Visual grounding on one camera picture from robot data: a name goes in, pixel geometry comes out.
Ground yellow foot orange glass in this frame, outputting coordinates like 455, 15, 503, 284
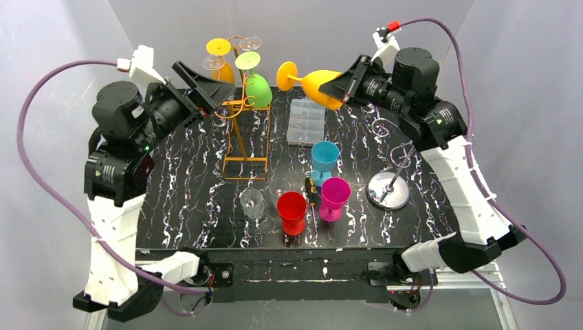
206, 38, 235, 84

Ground silver wire glass stand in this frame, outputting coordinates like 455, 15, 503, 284
366, 117, 477, 210

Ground yellow black screwdriver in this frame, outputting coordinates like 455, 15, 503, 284
305, 177, 317, 234

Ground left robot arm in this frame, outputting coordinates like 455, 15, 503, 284
73, 61, 236, 322

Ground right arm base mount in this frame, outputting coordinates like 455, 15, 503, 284
361, 261, 438, 316

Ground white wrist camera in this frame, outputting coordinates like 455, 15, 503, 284
116, 45, 166, 88
372, 21, 401, 66

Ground magenta plastic wine glass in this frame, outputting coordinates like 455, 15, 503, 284
319, 177, 351, 222

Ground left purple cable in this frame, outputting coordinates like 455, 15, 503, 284
16, 59, 210, 317

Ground red plastic wine glass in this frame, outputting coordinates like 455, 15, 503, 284
276, 191, 307, 236

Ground clear wine glass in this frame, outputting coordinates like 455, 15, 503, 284
239, 35, 263, 52
201, 54, 226, 72

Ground clear plastic compartment box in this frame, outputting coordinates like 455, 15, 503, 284
287, 98, 327, 146

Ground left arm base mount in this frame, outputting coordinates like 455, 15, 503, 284
160, 264, 233, 317

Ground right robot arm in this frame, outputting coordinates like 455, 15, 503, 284
319, 47, 526, 278

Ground orange plastic wine glass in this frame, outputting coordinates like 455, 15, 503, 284
276, 61, 342, 111

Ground gold wire glass rack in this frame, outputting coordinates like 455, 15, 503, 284
217, 36, 272, 181

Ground blue plastic wine glass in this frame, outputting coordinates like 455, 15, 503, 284
311, 141, 340, 187

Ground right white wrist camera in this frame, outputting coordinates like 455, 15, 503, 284
372, 21, 401, 66

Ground green plastic wine glass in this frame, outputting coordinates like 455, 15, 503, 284
235, 51, 272, 108

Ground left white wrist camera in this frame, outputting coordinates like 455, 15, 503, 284
116, 45, 166, 88

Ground clear tumbler glass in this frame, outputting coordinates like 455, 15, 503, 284
268, 177, 291, 206
240, 188, 266, 220

